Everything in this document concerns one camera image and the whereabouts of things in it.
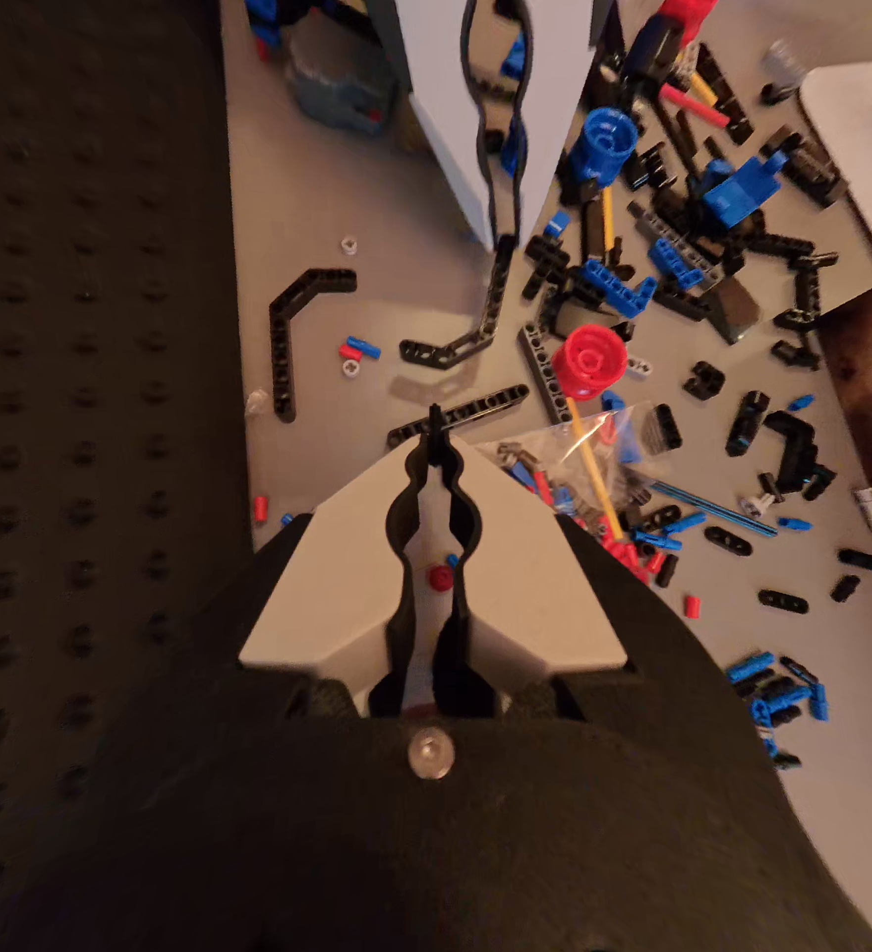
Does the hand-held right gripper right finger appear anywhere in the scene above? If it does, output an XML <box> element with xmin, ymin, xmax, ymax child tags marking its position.
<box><xmin>439</xmin><ymin>435</ymin><xmax>630</xmax><ymax>700</ymax></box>

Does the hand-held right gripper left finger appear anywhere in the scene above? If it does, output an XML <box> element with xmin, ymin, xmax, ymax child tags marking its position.
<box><xmin>236</xmin><ymin>435</ymin><xmax>418</xmax><ymax>700</ymax></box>

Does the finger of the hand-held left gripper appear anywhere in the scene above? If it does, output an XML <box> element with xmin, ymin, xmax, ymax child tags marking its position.
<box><xmin>514</xmin><ymin>0</ymin><xmax>596</xmax><ymax>250</ymax></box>
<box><xmin>395</xmin><ymin>0</ymin><xmax>500</xmax><ymax>254</ymax></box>

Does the grey motor brick assembly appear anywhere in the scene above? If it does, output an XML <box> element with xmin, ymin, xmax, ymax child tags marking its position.
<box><xmin>246</xmin><ymin>0</ymin><xmax>400</xmax><ymax>135</ymax></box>

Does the small black pin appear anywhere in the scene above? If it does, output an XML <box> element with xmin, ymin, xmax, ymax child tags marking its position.
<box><xmin>424</xmin><ymin>404</ymin><xmax>450</xmax><ymax>468</ymax></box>

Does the black beam piece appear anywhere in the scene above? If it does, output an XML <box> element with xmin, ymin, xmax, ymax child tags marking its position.
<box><xmin>399</xmin><ymin>234</ymin><xmax>519</xmax><ymax>370</ymax></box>

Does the blue toy wheel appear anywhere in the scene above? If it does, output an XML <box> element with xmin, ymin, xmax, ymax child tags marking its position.
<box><xmin>568</xmin><ymin>108</ymin><xmax>639</xmax><ymax>187</ymax></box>
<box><xmin>499</xmin><ymin>33</ymin><xmax>529</xmax><ymax>179</ymax></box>

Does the clear bag of small pieces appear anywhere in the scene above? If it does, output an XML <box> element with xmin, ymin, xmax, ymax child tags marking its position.
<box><xmin>476</xmin><ymin>405</ymin><xmax>656</xmax><ymax>589</ymax></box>

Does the long yellow axle rod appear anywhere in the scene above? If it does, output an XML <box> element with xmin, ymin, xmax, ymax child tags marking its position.
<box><xmin>566</xmin><ymin>398</ymin><xmax>626</xmax><ymax>540</ymax></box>

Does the red axle rod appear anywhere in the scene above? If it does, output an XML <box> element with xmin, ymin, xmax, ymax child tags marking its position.
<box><xmin>659</xmin><ymin>83</ymin><xmax>730</xmax><ymax>127</ymax></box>

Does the dark grey holed beam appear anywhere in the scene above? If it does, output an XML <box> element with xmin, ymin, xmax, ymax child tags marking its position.
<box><xmin>628</xmin><ymin>201</ymin><xmax>723</xmax><ymax>291</ymax></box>
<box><xmin>518</xmin><ymin>323</ymin><xmax>574</xmax><ymax>425</ymax></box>

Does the long black axle rod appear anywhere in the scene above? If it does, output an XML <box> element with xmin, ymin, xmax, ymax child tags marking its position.
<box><xmin>647</xmin><ymin>479</ymin><xmax>779</xmax><ymax>536</ymax></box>

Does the blue angled panel piece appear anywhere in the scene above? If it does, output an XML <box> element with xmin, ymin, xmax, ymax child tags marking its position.
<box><xmin>703</xmin><ymin>152</ymin><xmax>790</xmax><ymax>228</ymax></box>

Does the light grey short beam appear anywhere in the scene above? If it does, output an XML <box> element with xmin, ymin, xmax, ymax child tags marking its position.
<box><xmin>763</xmin><ymin>41</ymin><xmax>809</xmax><ymax>86</ymax></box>

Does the black bent beam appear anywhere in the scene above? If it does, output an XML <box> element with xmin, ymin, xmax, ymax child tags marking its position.
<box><xmin>268</xmin><ymin>268</ymin><xmax>358</xmax><ymax>423</ymax></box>

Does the cluster of blue pins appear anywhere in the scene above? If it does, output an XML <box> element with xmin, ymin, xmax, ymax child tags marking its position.
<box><xmin>726</xmin><ymin>651</ymin><xmax>831</xmax><ymax>771</ymax></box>

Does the pile of black building pieces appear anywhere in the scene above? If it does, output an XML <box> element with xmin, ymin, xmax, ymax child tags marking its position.
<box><xmin>521</xmin><ymin>30</ymin><xmax>842</xmax><ymax>373</ymax></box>

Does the black angled connector piece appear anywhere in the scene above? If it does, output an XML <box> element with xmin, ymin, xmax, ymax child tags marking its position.
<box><xmin>763</xmin><ymin>409</ymin><xmax>838</xmax><ymax>501</ymax></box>

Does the black square panel piece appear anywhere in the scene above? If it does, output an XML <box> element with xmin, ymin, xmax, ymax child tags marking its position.
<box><xmin>703</xmin><ymin>279</ymin><xmax>764</xmax><ymax>345</ymax></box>

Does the dark printed toy box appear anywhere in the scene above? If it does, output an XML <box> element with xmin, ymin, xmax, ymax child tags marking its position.
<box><xmin>815</xmin><ymin>271</ymin><xmax>872</xmax><ymax>574</ymax></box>

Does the black rectangular frame piece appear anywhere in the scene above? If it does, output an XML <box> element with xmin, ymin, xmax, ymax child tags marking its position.
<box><xmin>759</xmin><ymin>126</ymin><xmax>849</xmax><ymax>209</ymax></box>

